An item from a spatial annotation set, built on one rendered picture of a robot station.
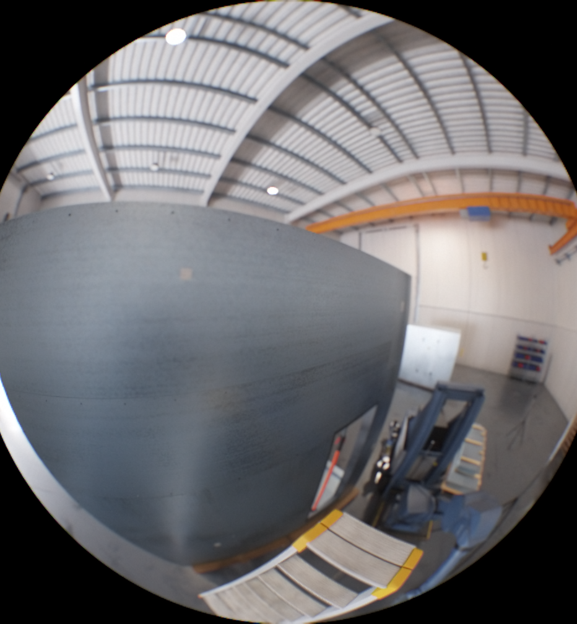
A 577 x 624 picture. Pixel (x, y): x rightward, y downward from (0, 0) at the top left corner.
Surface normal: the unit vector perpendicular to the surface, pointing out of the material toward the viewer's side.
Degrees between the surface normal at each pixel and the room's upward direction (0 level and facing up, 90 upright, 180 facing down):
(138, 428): 90
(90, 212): 90
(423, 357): 90
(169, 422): 90
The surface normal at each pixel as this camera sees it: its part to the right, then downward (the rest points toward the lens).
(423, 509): 0.05, -0.99
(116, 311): 0.58, 0.12
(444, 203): -0.81, 0.02
